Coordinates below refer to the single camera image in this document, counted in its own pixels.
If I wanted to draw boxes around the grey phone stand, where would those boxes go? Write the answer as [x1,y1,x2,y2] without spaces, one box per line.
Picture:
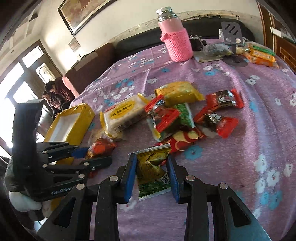
[220,21,249,67]

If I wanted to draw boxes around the wall notice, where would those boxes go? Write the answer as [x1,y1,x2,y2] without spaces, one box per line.
[69,37,81,53]

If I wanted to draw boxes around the yellow cardboard box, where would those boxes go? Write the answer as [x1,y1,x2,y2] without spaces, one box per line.
[44,103,95,165]

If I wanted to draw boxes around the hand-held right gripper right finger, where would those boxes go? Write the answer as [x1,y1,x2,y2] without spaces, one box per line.
[166,154,272,241]

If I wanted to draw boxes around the red and clear snack packet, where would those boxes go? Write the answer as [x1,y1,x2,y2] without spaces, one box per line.
[144,94,181,139]

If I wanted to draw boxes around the dark plastic bag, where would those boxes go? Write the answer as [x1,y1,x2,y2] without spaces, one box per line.
[201,44,234,57]

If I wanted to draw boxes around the green and orange biscuit packet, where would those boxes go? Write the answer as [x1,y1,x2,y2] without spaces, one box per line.
[245,42,277,56]

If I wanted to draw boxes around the person's left hand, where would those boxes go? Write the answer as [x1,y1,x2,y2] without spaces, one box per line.
[9,191,42,212]

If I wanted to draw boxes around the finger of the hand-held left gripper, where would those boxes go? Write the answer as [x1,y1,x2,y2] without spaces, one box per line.
[36,141,89,164]
[43,156,113,186]

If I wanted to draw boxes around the beige booklet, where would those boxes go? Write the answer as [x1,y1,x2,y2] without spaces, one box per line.
[193,51,223,63]

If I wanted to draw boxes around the small red candy packet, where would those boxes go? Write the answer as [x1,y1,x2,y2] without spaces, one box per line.
[205,89,245,112]
[194,107,239,139]

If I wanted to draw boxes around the gold and green snack packet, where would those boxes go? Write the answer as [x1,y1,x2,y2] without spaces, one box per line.
[135,144,172,202]

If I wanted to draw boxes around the white and yellow cracker packet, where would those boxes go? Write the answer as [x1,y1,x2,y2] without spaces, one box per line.
[99,93,151,141]

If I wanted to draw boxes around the brown sofa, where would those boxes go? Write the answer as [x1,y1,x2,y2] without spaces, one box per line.
[62,43,116,102]

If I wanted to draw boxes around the red and yellow snack packet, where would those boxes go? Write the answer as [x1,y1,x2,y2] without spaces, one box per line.
[154,127,206,154]

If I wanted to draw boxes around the brown wooden door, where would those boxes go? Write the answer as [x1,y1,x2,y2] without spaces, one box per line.
[255,0,296,75]

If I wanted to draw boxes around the glass door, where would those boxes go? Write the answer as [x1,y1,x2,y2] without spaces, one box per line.
[0,39,63,158]

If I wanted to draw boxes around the pink bottle with knitted sleeve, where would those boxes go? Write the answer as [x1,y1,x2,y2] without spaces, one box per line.
[155,7,193,62]

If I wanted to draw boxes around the black sofa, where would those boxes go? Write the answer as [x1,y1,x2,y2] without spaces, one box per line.
[114,17,255,58]

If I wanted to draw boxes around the small black device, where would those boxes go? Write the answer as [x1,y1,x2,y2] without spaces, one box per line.
[190,35,207,51]

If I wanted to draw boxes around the large yellow snack packet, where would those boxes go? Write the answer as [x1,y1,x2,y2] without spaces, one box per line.
[154,81,206,107]

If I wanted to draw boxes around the framed wall painting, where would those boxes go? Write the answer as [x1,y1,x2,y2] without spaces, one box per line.
[57,0,118,37]

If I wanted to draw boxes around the orange red snack packet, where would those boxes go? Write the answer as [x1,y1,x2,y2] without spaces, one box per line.
[84,137,117,179]

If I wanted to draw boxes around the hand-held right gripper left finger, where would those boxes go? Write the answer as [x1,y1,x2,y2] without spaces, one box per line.
[37,153,139,241]

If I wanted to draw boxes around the pink cushion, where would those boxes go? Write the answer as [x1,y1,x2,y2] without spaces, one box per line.
[62,75,80,98]

